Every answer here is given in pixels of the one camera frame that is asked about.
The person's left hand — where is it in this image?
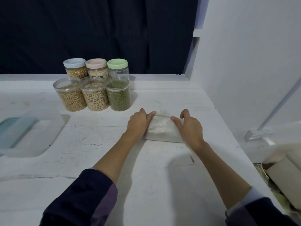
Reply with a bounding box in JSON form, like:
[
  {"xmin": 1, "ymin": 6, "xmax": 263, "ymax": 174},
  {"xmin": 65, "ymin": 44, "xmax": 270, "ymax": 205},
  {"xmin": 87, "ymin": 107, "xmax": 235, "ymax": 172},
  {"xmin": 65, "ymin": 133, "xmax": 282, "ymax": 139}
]
[{"xmin": 123, "ymin": 109, "xmax": 157, "ymax": 142}]

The pile of yellow soybeans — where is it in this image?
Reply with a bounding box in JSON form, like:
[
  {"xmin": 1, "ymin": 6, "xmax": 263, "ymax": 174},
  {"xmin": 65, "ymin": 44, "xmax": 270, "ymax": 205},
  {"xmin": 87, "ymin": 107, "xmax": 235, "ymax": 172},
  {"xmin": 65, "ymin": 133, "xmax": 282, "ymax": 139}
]
[{"xmin": 58, "ymin": 89, "xmax": 87, "ymax": 112}]

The white box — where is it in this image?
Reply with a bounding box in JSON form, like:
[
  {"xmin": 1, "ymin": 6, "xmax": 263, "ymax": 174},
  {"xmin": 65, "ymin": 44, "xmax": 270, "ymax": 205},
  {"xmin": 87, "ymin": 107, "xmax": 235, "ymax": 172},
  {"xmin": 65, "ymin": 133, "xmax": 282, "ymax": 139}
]
[{"xmin": 263, "ymin": 148, "xmax": 301, "ymax": 211}]

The grey metal stand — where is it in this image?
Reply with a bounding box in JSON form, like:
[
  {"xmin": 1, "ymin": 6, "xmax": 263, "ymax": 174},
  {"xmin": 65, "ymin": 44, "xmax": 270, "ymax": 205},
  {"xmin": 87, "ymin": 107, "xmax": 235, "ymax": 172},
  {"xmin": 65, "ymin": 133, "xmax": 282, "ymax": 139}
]
[{"xmin": 245, "ymin": 78, "xmax": 301, "ymax": 142}]

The transparent jar pink lid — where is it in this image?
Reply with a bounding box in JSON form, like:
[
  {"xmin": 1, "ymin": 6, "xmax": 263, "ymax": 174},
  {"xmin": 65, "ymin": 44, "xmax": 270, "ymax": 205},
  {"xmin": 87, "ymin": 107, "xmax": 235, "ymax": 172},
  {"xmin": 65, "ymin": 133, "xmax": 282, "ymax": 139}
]
[{"xmin": 86, "ymin": 58, "xmax": 109, "ymax": 81}]

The teal container lid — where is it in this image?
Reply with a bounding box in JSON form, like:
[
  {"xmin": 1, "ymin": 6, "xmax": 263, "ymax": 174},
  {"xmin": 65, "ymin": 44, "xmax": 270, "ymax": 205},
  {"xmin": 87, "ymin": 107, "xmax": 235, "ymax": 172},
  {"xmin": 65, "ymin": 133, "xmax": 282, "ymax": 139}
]
[{"xmin": 0, "ymin": 116, "xmax": 38, "ymax": 150}]

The teal lidded plastic container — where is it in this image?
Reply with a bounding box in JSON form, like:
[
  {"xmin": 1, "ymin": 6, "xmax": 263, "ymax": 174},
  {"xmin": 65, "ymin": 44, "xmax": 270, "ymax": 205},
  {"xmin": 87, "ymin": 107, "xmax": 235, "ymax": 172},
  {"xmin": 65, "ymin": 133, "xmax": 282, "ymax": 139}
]
[{"xmin": 0, "ymin": 110, "xmax": 66, "ymax": 159}]

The pile of green beans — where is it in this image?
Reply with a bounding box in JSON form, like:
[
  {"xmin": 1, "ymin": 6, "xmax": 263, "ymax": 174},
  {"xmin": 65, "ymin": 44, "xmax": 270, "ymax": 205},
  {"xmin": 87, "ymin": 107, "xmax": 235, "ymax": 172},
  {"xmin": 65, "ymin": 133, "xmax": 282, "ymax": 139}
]
[{"xmin": 107, "ymin": 81, "xmax": 132, "ymax": 112}]

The pink round lid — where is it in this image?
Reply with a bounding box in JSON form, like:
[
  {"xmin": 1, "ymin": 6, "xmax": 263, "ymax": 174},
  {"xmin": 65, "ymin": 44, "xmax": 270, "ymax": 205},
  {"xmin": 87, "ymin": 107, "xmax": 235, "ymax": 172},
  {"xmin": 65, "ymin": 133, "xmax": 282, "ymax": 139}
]
[{"xmin": 86, "ymin": 58, "xmax": 108, "ymax": 70}]

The transparent jar blue lid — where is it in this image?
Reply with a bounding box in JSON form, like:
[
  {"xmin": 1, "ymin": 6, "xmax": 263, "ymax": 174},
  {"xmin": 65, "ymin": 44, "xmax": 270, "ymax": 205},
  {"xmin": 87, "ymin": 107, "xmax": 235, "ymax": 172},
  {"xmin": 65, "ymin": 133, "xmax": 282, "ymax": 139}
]
[{"xmin": 63, "ymin": 58, "xmax": 89, "ymax": 81}]

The dark navy curtain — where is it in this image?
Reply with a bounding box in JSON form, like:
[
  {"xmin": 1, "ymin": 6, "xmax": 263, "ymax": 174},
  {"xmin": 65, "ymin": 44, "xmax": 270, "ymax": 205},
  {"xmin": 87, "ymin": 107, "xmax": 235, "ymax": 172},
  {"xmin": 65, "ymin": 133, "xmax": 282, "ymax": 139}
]
[{"xmin": 0, "ymin": 0, "xmax": 199, "ymax": 75}]

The blue round lid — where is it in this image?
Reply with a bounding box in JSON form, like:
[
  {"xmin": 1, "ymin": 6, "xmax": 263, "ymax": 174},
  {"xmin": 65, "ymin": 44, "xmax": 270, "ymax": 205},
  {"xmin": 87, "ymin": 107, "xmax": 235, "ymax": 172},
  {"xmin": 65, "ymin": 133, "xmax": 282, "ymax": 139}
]
[{"xmin": 63, "ymin": 58, "xmax": 87, "ymax": 69}]

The transparent jar green lid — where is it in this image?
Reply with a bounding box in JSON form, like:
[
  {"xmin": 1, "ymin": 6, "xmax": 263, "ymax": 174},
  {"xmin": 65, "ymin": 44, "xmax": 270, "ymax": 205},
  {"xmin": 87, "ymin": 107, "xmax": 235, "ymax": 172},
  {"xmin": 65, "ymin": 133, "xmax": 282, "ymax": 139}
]
[{"xmin": 107, "ymin": 59, "xmax": 130, "ymax": 83}]

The person's right hand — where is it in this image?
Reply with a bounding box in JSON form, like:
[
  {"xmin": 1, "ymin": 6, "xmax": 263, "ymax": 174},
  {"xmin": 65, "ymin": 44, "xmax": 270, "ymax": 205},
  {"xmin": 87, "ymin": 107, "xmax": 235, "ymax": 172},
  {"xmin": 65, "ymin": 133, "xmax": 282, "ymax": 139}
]
[{"xmin": 170, "ymin": 109, "xmax": 206, "ymax": 153}]

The green round lid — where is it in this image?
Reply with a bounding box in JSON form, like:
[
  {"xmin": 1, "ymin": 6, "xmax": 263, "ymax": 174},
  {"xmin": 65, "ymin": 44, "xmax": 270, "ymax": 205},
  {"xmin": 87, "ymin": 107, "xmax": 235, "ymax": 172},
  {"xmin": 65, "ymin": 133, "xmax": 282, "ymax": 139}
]
[{"xmin": 107, "ymin": 59, "xmax": 129, "ymax": 70}]

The person's right forearm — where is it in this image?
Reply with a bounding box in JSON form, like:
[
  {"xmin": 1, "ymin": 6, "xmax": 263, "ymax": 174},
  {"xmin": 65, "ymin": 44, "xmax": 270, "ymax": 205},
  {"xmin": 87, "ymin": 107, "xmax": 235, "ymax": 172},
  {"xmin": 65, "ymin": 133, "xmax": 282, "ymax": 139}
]
[{"xmin": 192, "ymin": 143, "xmax": 297, "ymax": 226}]

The zip bag of corn kernels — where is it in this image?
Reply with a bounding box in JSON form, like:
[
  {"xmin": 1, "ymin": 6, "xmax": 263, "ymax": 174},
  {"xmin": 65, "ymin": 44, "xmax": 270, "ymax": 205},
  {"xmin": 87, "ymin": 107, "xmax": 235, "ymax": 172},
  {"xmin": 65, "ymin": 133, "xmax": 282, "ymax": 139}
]
[{"xmin": 143, "ymin": 114, "xmax": 185, "ymax": 143}]

